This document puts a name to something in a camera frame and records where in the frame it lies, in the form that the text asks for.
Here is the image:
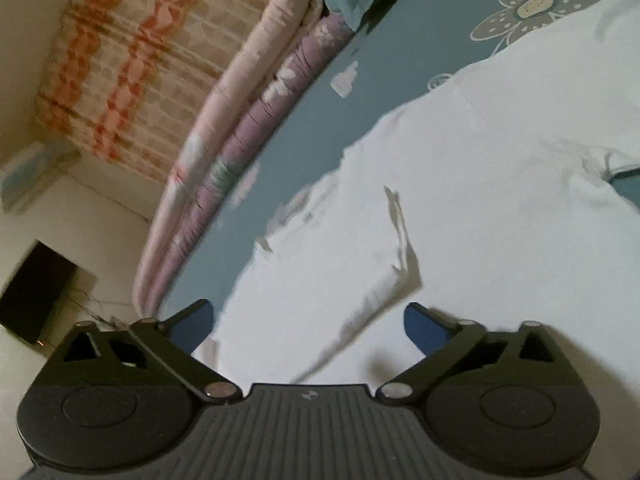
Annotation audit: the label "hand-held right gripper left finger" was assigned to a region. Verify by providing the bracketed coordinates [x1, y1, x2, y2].
[61, 298, 239, 404]

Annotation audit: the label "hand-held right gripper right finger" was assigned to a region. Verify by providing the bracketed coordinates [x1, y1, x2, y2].
[375, 302, 569, 404]

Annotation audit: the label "white printed long-sleeved shirt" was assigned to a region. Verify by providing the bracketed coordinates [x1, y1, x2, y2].
[192, 0, 640, 387]

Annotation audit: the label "white air conditioner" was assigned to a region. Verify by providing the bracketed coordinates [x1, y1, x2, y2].
[0, 139, 82, 212]

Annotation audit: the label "pink floral quilt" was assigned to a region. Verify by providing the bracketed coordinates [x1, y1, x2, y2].
[134, 0, 332, 312]

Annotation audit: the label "purple floral quilt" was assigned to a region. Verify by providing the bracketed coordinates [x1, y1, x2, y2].
[154, 11, 352, 312]

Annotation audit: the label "orange patterned curtain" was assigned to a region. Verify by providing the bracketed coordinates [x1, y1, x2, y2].
[34, 0, 297, 184]

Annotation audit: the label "thin wall cables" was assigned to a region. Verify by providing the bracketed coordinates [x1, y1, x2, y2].
[64, 279, 132, 332]

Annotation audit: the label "black wall television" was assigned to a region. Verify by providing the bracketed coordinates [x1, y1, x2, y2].
[0, 239, 79, 347]

